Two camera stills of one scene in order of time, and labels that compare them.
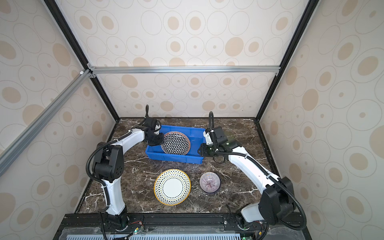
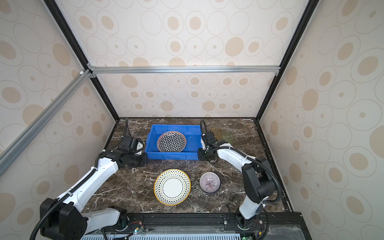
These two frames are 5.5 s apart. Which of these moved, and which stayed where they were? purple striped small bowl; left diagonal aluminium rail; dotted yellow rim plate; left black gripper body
Moved: left black gripper body
Stayed: dotted yellow rim plate; purple striped small bowl; left diagonal aluminium rail
